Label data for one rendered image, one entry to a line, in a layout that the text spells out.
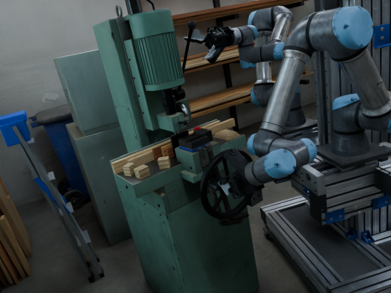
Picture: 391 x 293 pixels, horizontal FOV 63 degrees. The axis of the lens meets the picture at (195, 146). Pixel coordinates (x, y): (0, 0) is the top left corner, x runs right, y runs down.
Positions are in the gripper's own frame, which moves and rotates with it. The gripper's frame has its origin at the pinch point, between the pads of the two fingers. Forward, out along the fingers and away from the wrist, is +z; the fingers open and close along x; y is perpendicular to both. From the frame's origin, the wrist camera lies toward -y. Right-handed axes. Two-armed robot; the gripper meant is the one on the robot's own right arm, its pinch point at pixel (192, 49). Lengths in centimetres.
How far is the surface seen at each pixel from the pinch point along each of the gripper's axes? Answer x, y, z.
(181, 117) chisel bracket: 14.8, -23.4, 10.6
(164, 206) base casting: 42, -40, 34
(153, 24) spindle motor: -7.9, 9.9, 15.9
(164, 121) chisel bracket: 9.9, -28.3, 15.8
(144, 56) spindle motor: -5.2, -2.4, 20.3
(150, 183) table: 35, -30, 37
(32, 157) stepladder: -34, -80, 67
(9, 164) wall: -146, -225, 76
